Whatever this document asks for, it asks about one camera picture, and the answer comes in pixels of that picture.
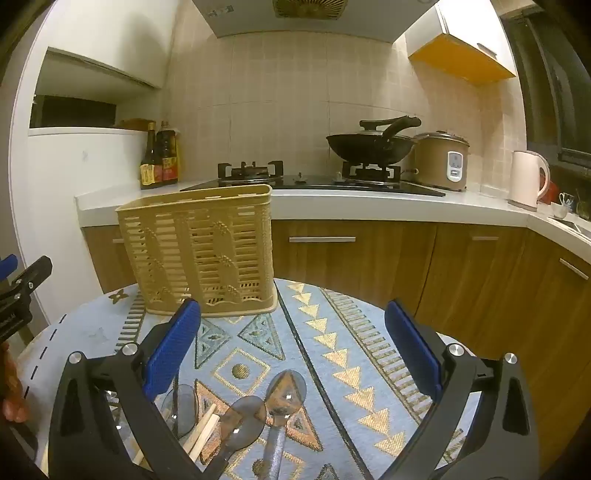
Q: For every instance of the dark window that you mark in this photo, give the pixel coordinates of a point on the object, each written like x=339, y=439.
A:
x=558, y=106

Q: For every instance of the wooden base cabinet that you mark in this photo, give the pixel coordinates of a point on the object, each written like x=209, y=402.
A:
x=392, y=263

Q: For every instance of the dark soy sauce bottle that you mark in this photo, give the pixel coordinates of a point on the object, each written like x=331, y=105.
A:
x=148, y=170

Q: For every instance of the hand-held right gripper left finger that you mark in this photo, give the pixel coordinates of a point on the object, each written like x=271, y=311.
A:
x=171, y=353

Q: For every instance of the blue patterned tablecloth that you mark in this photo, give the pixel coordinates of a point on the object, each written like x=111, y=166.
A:
x=351, y=350

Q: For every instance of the red label sauce bottle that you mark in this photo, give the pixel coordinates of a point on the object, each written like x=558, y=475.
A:
x=168, y=161

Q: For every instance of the beige plastic utensil basket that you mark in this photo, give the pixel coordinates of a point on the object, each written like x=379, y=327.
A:
x=207, y=244

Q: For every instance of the metal spoon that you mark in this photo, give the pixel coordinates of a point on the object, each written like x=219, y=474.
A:
x=286, y=392

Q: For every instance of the patterned cup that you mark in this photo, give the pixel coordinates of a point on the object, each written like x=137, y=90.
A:
x=567, y=199

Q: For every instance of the white orange wall cabinet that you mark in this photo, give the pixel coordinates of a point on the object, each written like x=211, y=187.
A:
x=461, y=50

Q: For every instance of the steel sink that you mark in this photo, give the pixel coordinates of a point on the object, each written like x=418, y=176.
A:
x=575, y=226

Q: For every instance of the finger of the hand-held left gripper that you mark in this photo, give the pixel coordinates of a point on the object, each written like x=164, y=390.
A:
x=32, y=276

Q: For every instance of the clear plastic spoon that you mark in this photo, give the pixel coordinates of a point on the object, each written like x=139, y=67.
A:
x=244, y=422
x=184, y=408

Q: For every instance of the person's left hand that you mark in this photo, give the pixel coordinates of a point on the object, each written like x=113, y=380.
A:
x=9, y=392

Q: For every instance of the black wok with lid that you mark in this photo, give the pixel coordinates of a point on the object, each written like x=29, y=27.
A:
x=364, y=147

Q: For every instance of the white upper cabinet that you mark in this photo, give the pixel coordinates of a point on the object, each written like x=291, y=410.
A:
x=106, y=41

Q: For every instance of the white cup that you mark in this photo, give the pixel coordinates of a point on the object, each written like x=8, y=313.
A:
x=558, y=211

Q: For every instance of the black gas stove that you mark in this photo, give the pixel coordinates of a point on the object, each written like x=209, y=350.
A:
x=314, y=183

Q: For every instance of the range hood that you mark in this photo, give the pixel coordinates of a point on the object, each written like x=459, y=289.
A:
x=314, y=16

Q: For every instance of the white electric kettle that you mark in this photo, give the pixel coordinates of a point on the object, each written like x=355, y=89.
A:
x=526, y=180

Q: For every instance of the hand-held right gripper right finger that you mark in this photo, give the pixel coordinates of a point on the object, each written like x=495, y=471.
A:
x=413, y=353

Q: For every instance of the wooden chopstick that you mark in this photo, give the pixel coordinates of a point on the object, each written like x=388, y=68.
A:
x=201, y=427
x=205, y=438

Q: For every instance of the wooden cutting board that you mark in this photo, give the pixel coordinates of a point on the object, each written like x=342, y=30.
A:
x=134, y=124

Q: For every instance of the beige rice cooker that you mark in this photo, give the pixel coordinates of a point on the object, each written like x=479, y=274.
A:
x=438, y=161

